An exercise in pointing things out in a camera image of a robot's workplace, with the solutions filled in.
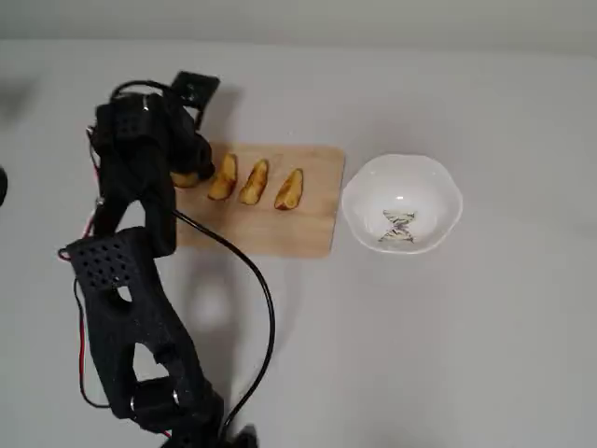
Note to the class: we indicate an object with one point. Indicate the black wrist camera board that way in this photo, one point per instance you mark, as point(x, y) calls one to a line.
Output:
point(196, 88)

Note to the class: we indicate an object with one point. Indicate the white ceramic bowl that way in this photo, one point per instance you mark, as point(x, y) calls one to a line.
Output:
point(420, 186)

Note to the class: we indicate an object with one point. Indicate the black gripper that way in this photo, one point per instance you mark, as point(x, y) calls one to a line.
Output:
point(195, 158)

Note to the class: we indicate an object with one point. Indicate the yellow apple slice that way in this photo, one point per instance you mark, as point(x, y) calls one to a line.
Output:
point(254, 184)
point(223, 179)
point(289, 191)
point(185, 180)

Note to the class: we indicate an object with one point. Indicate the wooden cutting board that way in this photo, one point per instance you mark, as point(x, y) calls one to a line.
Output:
point(280, 228)

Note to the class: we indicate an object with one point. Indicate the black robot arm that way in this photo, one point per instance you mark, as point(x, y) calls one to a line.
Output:
point(116, 303)

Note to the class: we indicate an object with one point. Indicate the dark round object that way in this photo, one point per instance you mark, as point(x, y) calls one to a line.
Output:
point(2, 186)

